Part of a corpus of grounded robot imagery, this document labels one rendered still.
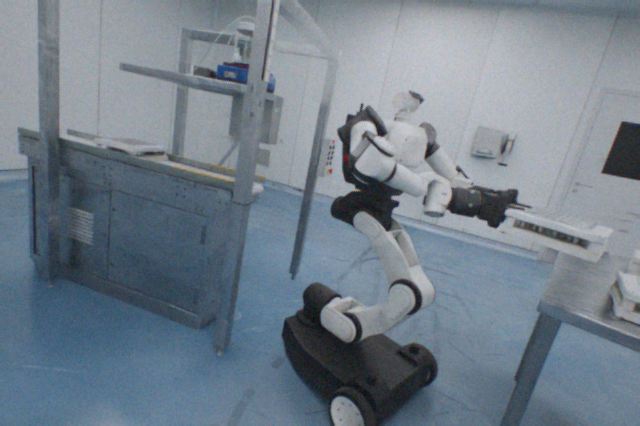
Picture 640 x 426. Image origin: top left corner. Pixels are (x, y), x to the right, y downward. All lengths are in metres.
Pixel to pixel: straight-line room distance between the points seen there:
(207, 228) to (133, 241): 0.47
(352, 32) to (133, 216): 4.24
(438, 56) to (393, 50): 0.60
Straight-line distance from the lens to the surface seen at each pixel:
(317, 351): 1.68
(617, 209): 5.37
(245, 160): 1.45
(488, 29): 5.24
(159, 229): 1.92
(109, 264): 2.23
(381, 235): 1.44
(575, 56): 5.27
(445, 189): 1.18
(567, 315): 1.11
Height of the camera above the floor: 1.15
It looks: 15 degrees down
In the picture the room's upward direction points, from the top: 11 degrees clockwise
